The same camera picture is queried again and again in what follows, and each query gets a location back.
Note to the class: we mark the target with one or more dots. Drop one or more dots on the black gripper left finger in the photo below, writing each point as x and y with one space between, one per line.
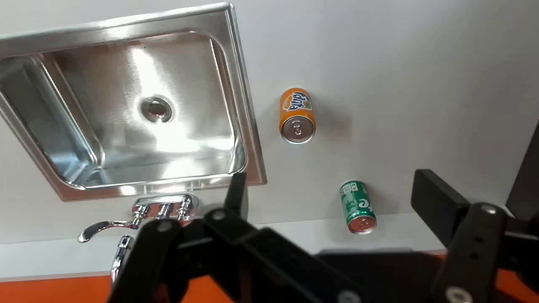
241 252

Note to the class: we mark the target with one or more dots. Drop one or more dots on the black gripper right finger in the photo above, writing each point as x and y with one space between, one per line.
465 252

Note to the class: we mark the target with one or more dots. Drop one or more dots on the orange soda can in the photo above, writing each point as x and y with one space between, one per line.
296 114

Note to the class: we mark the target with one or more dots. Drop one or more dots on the green soda can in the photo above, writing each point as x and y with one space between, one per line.
357 205

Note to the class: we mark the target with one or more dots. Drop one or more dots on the stainless steel sink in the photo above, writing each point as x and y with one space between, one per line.
135 101

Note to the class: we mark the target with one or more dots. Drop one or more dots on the chrome faucet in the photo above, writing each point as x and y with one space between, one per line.
145 215

